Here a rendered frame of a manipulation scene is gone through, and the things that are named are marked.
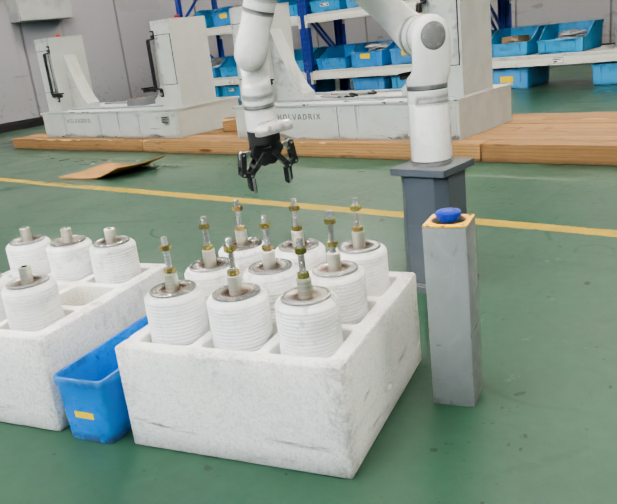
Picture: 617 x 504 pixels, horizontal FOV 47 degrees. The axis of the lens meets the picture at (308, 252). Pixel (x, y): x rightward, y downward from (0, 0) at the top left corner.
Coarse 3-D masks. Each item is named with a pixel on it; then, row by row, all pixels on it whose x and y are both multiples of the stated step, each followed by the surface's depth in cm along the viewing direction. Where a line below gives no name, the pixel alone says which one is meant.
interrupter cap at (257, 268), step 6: (276, 258) 122; (282, 258) 122; (252, 264) 120; (258, 264) 120; (276, 264) 120; (282, 264) 119; (288, 264) 118; (252, 270) 118; (258, 270) 117; (264, 270) 117; (270, 270) 116; (276, 270) 116; (282, 270) 116
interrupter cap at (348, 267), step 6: (318, 264) 116; (324, 264) 116; (342, 264) 115; (348, 264) 115; (354, 264) 114; (312, 270) 114; (318, 270) 114; (324, 270) 114; (342, 270) 113; (348, 270) 112; (354, 270) 112; (318, 276) 112; (324, 276) 111; (330, 276) 110; (336, 276) 110
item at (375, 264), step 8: (336, 248) 125; (384, 248) 123; (344, 256) 121; (352, 256) 120; (360, 256) 120; (368, 256) 120; (376, 256) 121; (384, 256) 122; (360, 264) 120; (368, 264) 120; (376, 264) 121; (384, 264) 122; (368, 272) 121; (376, 272) 121; (384, 272) 123; (368, 280) 121; (376, 280) 122; (384, 280) 123; (368, 288) 121; (376, 288) 122; (384, 288) 123; (376, 296) 122
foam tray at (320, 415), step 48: (144, 336) 115; (384, 336) 114; (144, 384) 112; (192, 384) 108; (240, 384) 104; (288, 384) 101; (336, 384) 97; (384, 384) 114; (144, 432) 116; (192, 432) 111; (240, 432) 107; (288, 432) 103; (336, 432) 100
